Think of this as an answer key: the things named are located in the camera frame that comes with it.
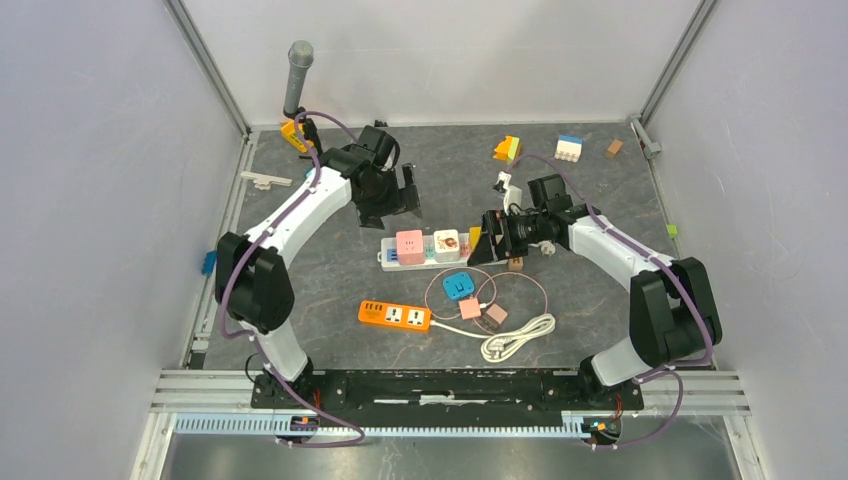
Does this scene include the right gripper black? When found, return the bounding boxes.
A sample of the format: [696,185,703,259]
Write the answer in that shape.
[468,209,547,266]

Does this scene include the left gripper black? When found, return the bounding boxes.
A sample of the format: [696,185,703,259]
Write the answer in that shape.
[355,164,422,231]

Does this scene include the yellow cube socket adapter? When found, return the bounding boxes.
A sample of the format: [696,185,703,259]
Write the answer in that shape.
[468,226,482,251]

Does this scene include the large pink cube adapter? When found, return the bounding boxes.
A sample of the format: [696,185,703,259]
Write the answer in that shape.
[395,230,426,266]

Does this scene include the white multicolour power strip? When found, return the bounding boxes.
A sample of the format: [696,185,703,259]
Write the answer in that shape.
[377,233,471,272]

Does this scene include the white cube socket adapter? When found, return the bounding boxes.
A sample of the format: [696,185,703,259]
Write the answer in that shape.
[433,229,461,263]

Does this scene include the blue socket adapter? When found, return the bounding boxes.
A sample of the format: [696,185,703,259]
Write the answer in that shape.
[442,271,476,301]

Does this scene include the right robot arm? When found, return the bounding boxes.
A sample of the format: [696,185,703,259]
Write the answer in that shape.
[468,172,723,408]

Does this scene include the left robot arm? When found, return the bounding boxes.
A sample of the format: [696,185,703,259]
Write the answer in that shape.
[215,126,421,408]

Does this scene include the wooden letter cube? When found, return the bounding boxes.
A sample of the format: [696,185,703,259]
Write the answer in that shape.
[507,257,524,272]

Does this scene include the small pink charger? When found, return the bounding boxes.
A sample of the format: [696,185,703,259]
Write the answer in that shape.
[458,297,481,320]

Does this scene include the dusty pink usb adapter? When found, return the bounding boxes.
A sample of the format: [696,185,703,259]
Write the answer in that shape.
[479,303,508,332]

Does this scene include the orange green toy blocks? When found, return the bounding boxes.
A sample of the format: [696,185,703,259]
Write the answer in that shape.
[493,135,521,164]

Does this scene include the orange power strip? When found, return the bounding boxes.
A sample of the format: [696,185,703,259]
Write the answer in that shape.
[357,300,432,333]

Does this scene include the white blue toy block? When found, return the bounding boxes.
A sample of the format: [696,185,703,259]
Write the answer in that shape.
[554,135,583,163]

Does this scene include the white flat plastic piece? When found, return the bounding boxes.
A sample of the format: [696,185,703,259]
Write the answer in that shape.
[240,171,292,190]

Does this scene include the brown wooden block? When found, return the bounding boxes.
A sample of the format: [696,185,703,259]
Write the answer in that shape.
[605,139,624,159]

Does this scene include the grey microphone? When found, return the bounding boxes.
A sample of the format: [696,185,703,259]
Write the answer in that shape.
[283,40,315,118]

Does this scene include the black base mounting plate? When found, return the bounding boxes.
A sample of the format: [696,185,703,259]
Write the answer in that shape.
[251,368,645,428]

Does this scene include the thin pink usb cable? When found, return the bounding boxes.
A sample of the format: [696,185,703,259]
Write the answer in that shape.
[423,266,550,333]

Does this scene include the white power strip cord plug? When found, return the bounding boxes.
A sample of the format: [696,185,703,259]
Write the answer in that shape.
[534,241,556,257]

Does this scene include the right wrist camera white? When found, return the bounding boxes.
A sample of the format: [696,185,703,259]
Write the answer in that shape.
[492,171,523,213]

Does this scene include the white coiled orange-strip cable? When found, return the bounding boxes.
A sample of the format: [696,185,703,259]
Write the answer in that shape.
[430,313,557,364]

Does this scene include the blue clip left rail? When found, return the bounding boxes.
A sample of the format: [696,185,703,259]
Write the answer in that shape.
[201,250,217,277]

